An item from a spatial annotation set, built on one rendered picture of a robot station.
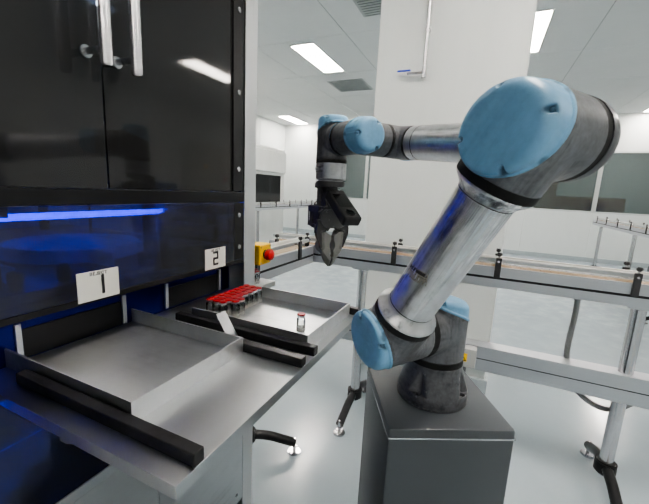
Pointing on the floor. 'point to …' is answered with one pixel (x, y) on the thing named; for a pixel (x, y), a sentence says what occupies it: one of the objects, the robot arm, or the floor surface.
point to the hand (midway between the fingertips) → (330, 261)
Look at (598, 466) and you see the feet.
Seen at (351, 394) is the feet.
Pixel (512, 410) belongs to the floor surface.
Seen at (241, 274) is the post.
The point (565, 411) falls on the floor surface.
